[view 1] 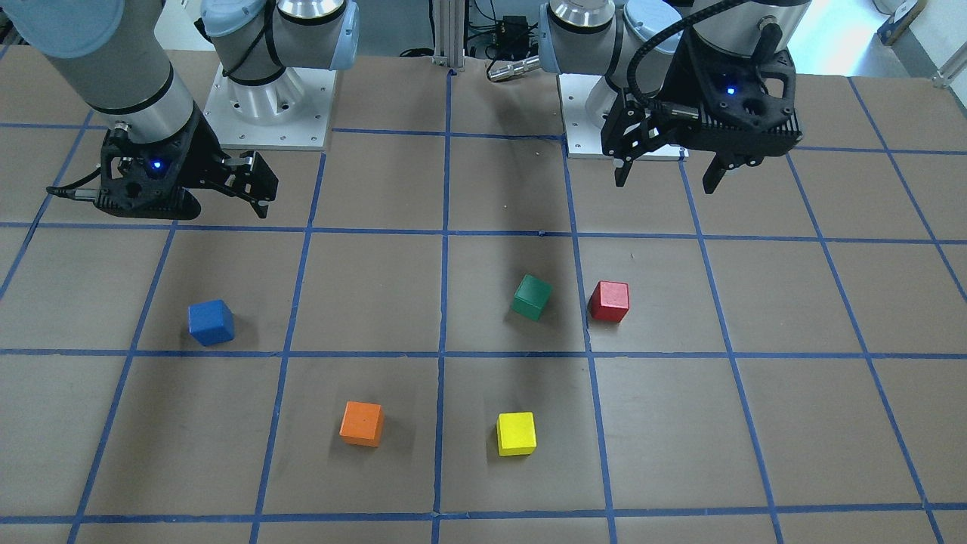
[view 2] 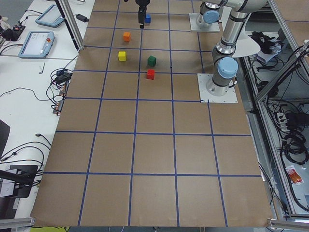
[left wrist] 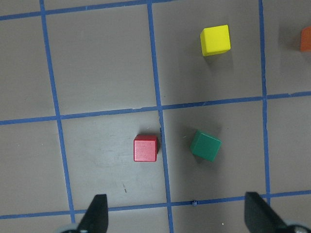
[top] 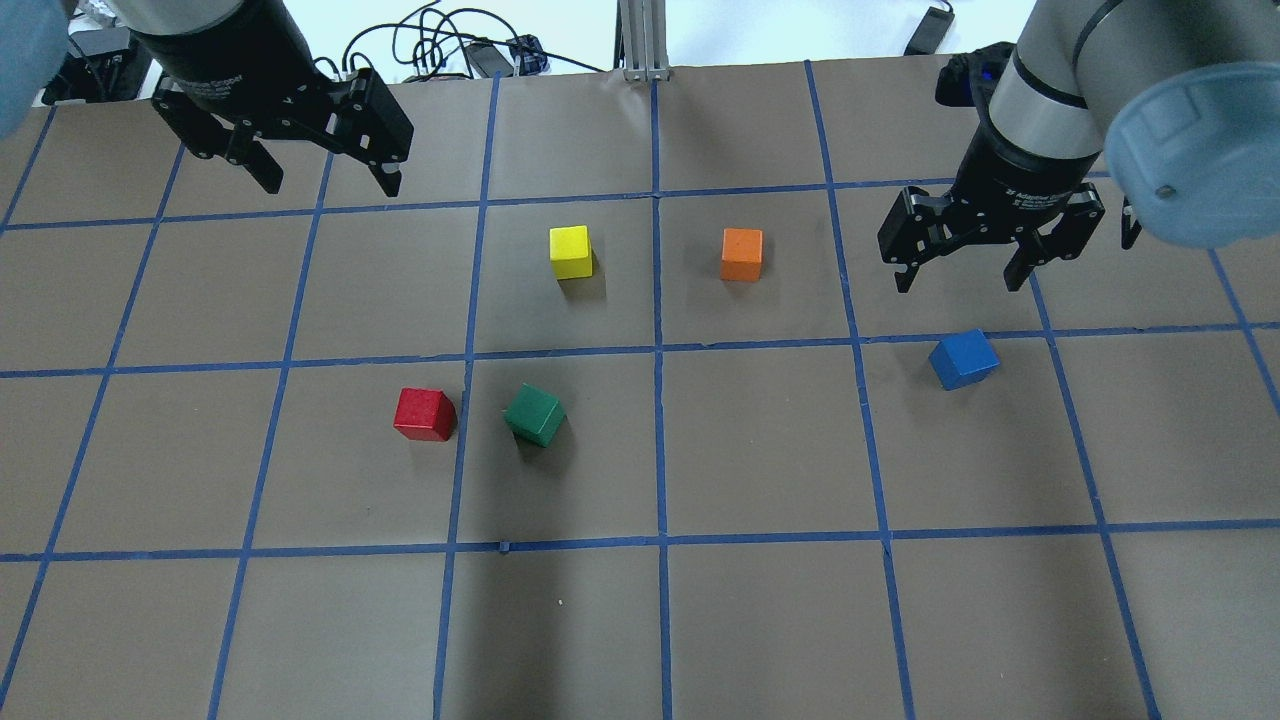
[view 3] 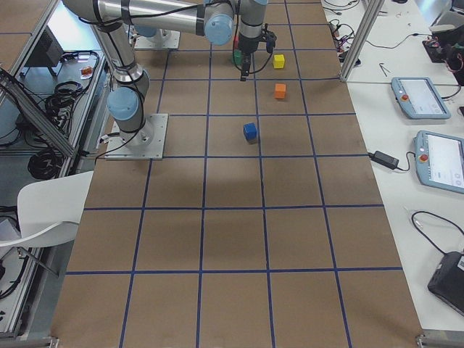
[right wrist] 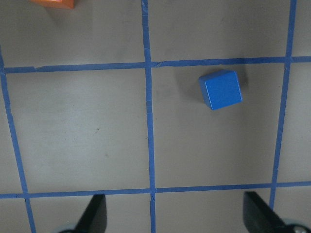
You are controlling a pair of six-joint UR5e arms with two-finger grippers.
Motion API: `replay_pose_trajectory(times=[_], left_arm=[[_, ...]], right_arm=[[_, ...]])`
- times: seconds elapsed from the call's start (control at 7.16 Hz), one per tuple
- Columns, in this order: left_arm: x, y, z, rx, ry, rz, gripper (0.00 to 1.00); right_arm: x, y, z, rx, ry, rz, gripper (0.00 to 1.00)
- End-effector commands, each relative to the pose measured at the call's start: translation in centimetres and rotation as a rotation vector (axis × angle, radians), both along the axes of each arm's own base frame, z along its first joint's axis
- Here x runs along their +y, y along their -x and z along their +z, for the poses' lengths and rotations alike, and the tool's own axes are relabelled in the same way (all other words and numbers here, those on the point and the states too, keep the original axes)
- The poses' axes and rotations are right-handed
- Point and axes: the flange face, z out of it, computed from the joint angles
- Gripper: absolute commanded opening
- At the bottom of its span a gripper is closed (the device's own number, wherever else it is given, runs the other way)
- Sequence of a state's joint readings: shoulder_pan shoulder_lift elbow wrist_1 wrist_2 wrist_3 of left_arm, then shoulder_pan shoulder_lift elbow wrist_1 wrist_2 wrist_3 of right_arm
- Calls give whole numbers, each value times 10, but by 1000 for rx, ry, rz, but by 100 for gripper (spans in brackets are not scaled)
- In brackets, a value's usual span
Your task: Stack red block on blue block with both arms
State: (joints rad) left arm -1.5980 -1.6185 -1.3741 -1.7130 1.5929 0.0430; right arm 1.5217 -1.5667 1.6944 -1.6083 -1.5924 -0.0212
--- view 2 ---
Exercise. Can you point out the far blue teach pendant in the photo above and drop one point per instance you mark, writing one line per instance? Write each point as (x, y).
(51, 17)

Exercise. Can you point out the near blue teach pendant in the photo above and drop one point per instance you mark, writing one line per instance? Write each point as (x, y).
(37, 44)

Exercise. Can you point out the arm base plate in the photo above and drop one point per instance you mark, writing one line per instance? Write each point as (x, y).
(211, 93)
(197, 24)

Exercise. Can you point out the blue wooden block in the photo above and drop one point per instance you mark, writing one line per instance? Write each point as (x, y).
(147, 19)

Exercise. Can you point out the blue teach pendant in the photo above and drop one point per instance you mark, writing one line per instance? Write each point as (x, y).
(37, 44)
(51, 17)

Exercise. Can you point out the aluminium frame post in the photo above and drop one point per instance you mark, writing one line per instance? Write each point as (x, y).
(70, 22)

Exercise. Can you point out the red wooden block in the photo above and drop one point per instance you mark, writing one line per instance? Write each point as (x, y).
(150, 74)

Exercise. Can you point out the red snack packet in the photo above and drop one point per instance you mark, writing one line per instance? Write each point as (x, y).
(293, 175)

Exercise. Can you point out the green wooden block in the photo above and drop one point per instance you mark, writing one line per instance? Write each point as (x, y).
(151, 61)

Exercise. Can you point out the brown paper mat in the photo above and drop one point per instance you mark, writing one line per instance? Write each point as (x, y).
(129, 151)

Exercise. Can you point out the black power adapter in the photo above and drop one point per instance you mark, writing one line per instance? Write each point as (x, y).
(82, 18)

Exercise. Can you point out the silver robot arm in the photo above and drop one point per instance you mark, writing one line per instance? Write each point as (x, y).
(225, 67)
(209, 13)

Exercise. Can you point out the yellow wooden block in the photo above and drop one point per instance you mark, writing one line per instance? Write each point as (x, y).
(122, 55)

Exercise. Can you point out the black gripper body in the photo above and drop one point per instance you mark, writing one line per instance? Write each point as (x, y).
(141, 3)

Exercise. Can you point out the black camera stand base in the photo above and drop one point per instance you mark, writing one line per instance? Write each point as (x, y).
(17, 181)

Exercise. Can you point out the orange wooden block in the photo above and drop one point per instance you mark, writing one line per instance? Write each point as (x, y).
(126, 36)

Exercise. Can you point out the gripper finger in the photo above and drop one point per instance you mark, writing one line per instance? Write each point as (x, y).
(141, 16)

